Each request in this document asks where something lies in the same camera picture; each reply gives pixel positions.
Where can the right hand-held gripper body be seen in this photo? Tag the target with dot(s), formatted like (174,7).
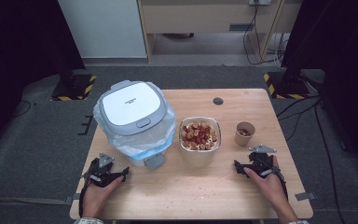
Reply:
(261,163)

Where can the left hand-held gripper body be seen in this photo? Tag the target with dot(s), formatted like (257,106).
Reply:
(101,174)

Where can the brown paper cup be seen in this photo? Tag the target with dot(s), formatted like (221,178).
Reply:
(243,140)

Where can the long red jujube peel piece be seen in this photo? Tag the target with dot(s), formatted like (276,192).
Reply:
(247,133)

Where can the thick round jujube slice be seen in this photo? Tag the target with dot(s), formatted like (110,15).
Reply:
(241,131)

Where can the person's left hand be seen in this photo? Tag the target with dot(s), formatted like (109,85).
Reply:
(94,199)

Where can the person's right hand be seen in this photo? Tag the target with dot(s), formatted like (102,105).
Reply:
(272,189)

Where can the paper bowl of food scraps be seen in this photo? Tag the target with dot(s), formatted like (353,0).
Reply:
(199,155)

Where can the white plastic bag liner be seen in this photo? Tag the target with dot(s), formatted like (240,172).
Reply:
(155,138)

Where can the pile of jujube slices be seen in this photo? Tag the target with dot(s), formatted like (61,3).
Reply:
(199,136)

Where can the grey and white trash can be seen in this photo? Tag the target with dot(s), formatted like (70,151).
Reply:
(130,107)

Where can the striped stand base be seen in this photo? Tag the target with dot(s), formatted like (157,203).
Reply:
(80,88)
(287,88)

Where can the white cabinet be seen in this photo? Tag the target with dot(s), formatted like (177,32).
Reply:
(105,28)

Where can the dark curtain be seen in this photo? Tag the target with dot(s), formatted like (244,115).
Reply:
(18,46)
(338,40)

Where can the light wooden desk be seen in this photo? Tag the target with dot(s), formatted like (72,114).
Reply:
(199,17)

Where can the white power strip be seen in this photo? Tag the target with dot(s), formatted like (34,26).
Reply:
(260,2)

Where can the grey table edge bracket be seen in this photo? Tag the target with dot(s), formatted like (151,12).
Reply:
(305,196)
(73,198)

